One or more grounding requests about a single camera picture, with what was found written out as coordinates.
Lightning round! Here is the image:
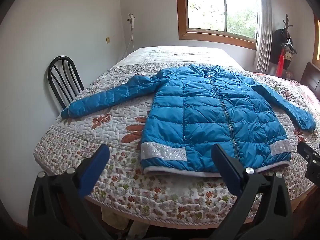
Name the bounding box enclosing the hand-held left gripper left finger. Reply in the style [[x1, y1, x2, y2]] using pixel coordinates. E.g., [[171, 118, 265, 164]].
[[27, 144, 118, 240]]

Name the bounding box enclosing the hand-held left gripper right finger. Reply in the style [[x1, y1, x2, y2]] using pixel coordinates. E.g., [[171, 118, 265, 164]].
[[211, 144, 294, 240]]

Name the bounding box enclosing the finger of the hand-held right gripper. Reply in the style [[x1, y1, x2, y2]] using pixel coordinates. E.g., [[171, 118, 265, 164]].
[[297, 141, 320, 162]]

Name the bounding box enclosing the blue puffer jacket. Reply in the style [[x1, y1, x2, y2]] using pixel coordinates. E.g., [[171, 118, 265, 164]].
[[61, 64, 317, 178]]

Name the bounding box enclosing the black clothes hanger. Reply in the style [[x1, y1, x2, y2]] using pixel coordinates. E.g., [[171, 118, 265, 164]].
[[280, 37, 298, 55]]

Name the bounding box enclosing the floral quilted bedspread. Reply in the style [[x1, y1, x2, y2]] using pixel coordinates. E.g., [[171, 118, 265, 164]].
[[33, 45, 320, 230]]

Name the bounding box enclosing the beige cloth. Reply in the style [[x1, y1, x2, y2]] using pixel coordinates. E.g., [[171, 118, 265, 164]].
[[101, 205, 150, 238]]

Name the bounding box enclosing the pink floral bedding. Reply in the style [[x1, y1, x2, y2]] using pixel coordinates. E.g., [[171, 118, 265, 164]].
[[252, 72, 320, 120]]

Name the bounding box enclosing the dark wooden headboard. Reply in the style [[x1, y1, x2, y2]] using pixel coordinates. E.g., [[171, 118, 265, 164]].
[[300, 62, 320, 93]]

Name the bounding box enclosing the red hanging item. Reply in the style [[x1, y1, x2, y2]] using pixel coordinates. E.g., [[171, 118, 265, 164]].
[[276, 49, 285, 77]]

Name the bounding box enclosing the small wooden framed window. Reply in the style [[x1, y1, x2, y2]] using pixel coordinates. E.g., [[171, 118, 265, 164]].
[[312, 12, 320, 63]]

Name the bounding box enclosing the black metal chair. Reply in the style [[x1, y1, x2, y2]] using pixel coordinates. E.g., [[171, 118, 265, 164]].
[[47, 56, 85, 110]]

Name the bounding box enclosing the grey curtain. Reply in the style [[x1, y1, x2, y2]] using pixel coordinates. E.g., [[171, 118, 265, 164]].
[[254, 0, 275, 74]]

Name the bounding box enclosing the wooden coat rack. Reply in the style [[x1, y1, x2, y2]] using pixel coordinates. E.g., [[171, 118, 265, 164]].
[[281, 14, 293, 78]]

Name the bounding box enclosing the white handset cord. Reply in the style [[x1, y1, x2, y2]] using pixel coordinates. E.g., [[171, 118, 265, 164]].
[[124, 27, 135, 58]]

